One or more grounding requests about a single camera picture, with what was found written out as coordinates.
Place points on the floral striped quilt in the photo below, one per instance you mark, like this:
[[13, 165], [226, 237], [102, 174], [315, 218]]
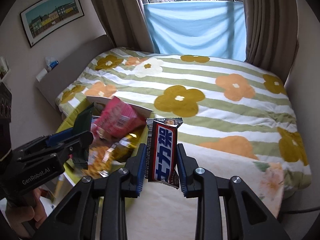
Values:
[[225, 105]]

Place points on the framed city picture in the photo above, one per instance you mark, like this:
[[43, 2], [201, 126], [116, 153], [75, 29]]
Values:
[[46, 16]]

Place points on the yellow-green cardboard box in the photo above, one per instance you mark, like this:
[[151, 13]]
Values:
[[98, 104]]

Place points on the pink snack bag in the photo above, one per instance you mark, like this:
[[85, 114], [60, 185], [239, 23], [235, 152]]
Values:
[[117, 120]]

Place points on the gold foil candy bag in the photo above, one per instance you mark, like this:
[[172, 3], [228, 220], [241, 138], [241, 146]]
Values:
[[123, 149]]

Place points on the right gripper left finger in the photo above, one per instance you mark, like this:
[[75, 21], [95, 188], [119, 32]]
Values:
[[76, 215]]

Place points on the grey bed headboard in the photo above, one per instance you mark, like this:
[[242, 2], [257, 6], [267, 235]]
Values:
[[69, 69]]

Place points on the person's left hand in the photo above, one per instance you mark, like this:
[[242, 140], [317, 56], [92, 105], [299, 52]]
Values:
[[17, 215]]

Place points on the pink floral pillowcase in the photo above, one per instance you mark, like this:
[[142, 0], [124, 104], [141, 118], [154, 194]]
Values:
[[271, 185]]

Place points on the waffle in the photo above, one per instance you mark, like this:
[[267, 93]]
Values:
[[99, 162]]

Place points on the left brown curtain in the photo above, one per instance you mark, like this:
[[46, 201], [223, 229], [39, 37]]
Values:
[[124, 23]]

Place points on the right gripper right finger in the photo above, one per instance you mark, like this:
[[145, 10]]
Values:
[[221, 200]]

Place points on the brown curtain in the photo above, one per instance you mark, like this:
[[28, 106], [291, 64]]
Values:
[[271, 35], [124, 23]]

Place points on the white roll on headboard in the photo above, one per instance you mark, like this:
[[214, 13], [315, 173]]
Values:
[[41, 74]]

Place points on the Snickers chocolate bar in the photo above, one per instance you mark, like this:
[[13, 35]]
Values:
[[161, 151]]

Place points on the blue window cloth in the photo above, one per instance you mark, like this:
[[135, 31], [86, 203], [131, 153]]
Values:
[[205, 28]]

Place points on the right brown curtain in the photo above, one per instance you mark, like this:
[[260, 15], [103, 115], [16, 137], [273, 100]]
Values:
[[271, 35]]

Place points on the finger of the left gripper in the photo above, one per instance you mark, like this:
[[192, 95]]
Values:
[[62, 150], [45, 141]]

